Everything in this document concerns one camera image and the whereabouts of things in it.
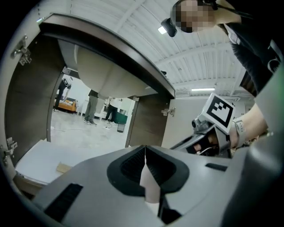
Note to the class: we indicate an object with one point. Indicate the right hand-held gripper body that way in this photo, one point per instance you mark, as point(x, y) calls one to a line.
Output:
point(219, 110)

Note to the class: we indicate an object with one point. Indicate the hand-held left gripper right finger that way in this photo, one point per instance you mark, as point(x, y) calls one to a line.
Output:
point(199, 188)

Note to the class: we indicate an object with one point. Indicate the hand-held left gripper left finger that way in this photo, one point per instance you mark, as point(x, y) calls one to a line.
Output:
point(99, 199)

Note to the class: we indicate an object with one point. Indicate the grey cabinet door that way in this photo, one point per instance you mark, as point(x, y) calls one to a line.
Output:
point(184, 128)
point(28, 26)

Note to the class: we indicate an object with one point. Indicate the beige toothpaste tube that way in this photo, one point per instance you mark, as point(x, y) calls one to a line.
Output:
point(63, 168)

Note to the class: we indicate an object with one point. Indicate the white ceramic mug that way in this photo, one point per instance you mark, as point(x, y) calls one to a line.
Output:
point(149, 188)

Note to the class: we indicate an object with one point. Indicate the dark brown cabinet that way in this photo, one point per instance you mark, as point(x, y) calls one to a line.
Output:
point(33, 99)

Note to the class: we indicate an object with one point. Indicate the person's right forearm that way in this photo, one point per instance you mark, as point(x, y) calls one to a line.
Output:
point(255, 124)

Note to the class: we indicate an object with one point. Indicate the person's right hand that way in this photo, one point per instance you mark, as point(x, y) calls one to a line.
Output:
point(213, 140)

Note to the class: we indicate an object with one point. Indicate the ceiling light strip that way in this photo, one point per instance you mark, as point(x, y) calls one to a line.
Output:
point(203, 89)

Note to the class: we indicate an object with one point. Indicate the person's black printed shirt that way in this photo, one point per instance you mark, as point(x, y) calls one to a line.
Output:
point(255, 55)

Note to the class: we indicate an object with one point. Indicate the white shelf board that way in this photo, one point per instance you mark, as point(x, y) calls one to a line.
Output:
point(37, 159)

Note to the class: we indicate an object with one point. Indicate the black mesh waste bin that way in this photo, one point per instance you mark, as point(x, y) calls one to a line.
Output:
point(120, 128)

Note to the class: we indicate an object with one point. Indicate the dark green tub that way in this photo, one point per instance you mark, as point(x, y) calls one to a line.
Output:
point(122, 116)

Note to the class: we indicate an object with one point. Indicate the white sideboard cabinet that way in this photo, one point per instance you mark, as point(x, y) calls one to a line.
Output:
point(102, 106)

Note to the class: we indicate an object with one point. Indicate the orange sofa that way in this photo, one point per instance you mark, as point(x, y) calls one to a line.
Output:
point(71, 106)

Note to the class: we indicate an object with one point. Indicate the person's head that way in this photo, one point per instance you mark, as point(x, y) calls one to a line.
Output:
point(195, 13)

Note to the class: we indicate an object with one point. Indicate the black head-worn camera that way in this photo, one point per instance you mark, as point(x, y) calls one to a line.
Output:
point(170, 27)

